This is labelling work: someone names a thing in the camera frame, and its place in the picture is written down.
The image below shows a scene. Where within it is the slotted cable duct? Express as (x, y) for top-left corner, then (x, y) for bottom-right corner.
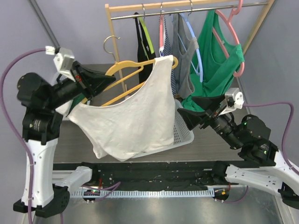
(71, 188), (214, 198)

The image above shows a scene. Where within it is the pink plastic hanger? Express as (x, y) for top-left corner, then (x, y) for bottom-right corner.
(213, 0), (245, 77)

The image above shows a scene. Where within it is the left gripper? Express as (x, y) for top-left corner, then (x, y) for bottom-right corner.
(45, 60), (115, 110)

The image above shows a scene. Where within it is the white laundry basket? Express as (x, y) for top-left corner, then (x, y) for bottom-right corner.
(54, 72), (63, 84)
(132, 99), (194, 159)

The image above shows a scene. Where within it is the lime green hanger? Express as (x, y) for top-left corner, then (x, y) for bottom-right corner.
(135, 17), (156, 60)

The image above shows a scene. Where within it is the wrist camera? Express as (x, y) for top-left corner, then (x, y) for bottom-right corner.
(45, 46), (75, 82)
(225, 88), (244, 109)

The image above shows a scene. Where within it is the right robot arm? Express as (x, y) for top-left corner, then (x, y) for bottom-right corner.
(178, 91), (299, 209)

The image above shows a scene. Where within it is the grey tank top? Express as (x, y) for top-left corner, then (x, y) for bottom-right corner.
(172, 14), (199, 99)

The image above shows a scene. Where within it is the light blue hanger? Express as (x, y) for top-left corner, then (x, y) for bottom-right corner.
(179, 13), (204, 83)

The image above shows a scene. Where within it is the striped blue white tank top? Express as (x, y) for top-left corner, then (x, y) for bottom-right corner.
(159, 15), (177, 96)

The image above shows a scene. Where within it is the coral pink hanger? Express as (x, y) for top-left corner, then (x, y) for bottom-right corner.
(159, 3), (165, 51)

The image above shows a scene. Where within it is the green cloth in basket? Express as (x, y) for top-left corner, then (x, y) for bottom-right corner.
(70, 94), (85, 111)

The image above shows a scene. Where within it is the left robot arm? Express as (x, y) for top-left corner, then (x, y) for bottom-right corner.
(13, 62), (116, 218)

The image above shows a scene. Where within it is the green tank top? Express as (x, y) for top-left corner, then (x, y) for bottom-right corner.
(182, 10), (245, 112)

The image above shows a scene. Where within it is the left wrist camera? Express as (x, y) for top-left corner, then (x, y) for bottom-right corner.
(45, 46), (75, 82)

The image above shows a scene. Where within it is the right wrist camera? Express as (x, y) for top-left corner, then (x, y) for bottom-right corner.
(225, 88), (244, 109)

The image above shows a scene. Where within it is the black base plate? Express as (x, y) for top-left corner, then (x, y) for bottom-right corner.
(52, 161), (240, 192)

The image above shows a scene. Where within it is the wooden clothes rack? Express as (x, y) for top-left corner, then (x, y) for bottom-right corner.
(104, 0), (276, 98)

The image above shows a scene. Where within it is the white cloth in left basket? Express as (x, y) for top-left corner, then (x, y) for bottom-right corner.
(55, 100), (72, 121)

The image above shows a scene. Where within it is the white left laundry basket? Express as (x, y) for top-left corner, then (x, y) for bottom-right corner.
(54, 72), (63, 84)

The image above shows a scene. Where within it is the black tank top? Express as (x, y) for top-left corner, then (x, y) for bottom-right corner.
(135, 17), (156, 83)

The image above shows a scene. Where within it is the yellow plastic hanger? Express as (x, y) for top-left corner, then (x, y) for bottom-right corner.
(80, 35), (178, 107)

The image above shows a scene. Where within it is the white centre laundry basket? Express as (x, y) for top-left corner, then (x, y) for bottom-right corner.
(132, 99), (194, 159)

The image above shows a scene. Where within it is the grey corner frame post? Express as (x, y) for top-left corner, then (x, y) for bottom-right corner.
(27, 0), (60, 48)

